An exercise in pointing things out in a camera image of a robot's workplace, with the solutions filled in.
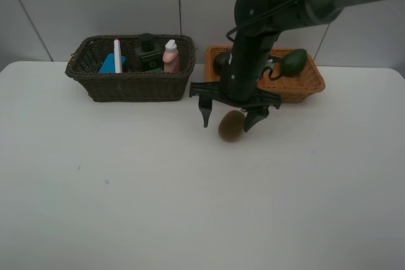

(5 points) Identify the dark green bottle black cap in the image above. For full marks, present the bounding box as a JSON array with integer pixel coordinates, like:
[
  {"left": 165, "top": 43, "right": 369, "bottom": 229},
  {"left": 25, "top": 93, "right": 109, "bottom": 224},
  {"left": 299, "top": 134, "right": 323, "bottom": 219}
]
[{"left": 135, "top": 33, "right": 163, "bottom": 72}]

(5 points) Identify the white pink-tipped marker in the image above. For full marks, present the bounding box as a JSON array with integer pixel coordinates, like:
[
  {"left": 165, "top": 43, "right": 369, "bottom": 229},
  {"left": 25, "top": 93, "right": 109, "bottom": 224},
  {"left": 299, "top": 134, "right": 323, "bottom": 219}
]
[{"left": 114, "top": 38, "right": 122, "bottom": 73}]

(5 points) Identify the blue whiteboard eraser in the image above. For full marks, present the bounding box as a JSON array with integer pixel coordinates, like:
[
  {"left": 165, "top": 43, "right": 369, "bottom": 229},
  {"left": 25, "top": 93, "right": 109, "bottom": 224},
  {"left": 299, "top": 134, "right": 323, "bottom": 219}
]
[{"left": 98, "top": 53, "right": 117, "bottom": 74}]

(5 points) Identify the pink lotion bottle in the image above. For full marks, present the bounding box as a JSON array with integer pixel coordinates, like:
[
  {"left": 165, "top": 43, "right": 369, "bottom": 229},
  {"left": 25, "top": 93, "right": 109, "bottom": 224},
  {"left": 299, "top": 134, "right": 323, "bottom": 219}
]
[{"left": 163, "top": 39, "right": 180, "bottom": 73}]

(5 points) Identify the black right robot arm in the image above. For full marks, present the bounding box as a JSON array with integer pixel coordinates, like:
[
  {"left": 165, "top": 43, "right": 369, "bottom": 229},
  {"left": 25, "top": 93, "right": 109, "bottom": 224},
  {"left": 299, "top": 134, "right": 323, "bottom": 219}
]
[{"left": 189, "top": 0, "right": 382, "bottom": 131}]

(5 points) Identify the dark mangosteen fruit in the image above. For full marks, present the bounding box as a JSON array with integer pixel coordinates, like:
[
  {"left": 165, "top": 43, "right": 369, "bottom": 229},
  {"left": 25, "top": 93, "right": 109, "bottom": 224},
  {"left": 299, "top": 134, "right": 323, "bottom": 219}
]
[{"left": 213, "top": 50, "right": 232, "bottom": 75}]

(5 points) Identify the orange wicker basket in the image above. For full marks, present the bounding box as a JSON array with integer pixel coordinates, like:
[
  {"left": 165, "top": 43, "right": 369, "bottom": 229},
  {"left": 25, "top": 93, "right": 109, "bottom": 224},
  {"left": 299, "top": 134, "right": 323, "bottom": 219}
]
[{"left": 204, "top": 46, "right": 325, "bottom": 103}]

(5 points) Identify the halved avocado with pit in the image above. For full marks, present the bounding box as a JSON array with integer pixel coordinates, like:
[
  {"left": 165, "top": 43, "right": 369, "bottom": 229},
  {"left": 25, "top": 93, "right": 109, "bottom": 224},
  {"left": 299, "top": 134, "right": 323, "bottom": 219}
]
[{"left": 281, "top": 49, "right": 308, "bottom": 77}]

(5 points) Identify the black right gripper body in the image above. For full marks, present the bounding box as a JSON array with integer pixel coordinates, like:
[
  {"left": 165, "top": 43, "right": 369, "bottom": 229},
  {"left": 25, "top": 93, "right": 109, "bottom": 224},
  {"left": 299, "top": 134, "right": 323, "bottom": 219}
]
[{"left": 189, "top": 82, "right": 282, "bottom": 109}]

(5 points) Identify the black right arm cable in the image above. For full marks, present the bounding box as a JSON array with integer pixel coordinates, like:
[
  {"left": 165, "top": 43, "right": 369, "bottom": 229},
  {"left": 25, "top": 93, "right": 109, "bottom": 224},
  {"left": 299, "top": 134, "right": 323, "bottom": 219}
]
[{"left": 225, "top": 0, "right": 365, "bottom": 82}]

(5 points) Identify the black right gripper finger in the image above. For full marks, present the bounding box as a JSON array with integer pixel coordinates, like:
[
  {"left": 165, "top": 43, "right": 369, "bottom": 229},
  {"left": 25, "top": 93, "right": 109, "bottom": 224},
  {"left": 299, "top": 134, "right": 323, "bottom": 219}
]
[
  {"left": 243, "top": 107, "right": 269, "bottom": 132},
  {"left": 198, "top": 95, "right": 213, "bottom": 128}
]

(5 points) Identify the brown kiwi fruit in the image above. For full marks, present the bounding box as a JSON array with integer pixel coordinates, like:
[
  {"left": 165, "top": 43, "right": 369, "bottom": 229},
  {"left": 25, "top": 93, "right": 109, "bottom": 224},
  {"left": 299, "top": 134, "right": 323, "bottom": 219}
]
[{"left": 218, "top": 110, "right": 245, "bottom": 142}]

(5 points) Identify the dark brown wicker basket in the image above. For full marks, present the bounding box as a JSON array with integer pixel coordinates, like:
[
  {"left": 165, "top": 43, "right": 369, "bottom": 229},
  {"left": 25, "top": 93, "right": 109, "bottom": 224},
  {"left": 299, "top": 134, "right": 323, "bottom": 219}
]
[{"left": 65, "top": 34, "right": 196, "bottom": 102}]

